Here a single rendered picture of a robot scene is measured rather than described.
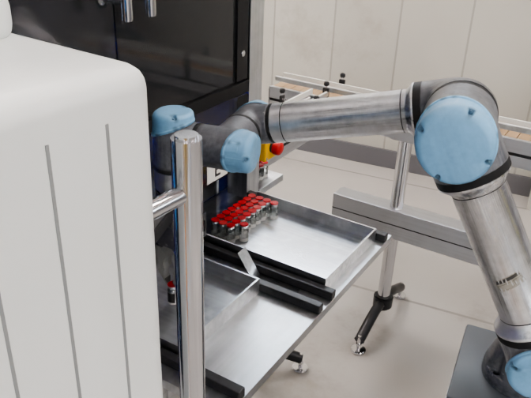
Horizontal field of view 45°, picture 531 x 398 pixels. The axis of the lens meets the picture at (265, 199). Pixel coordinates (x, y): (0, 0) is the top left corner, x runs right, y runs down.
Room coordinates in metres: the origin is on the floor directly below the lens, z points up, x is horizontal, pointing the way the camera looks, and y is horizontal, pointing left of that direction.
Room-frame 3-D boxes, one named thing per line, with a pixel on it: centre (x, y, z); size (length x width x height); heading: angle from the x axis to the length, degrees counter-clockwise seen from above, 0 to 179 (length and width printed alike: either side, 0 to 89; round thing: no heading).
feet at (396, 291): (2.15, -0.50, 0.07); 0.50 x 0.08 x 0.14; 149
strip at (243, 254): (1.13, -0.01, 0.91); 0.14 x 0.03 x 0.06; 59
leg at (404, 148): (2.15, -0.50, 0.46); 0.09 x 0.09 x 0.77; 59
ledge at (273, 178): (1.67, 0.04, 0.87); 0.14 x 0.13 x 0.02; 59
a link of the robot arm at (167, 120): (1.06, 0.17, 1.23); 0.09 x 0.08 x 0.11; 72
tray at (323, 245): (1.30, -0.06, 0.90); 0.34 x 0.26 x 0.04; 58
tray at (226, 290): (1.07, 0.22, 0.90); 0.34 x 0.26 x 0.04; 59
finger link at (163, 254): (1.07, 0.19, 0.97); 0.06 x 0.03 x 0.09; 149
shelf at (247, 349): (1.18, 0.07, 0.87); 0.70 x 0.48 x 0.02; 149
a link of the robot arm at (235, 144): (1.05, 0.07, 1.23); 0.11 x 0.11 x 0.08; 72
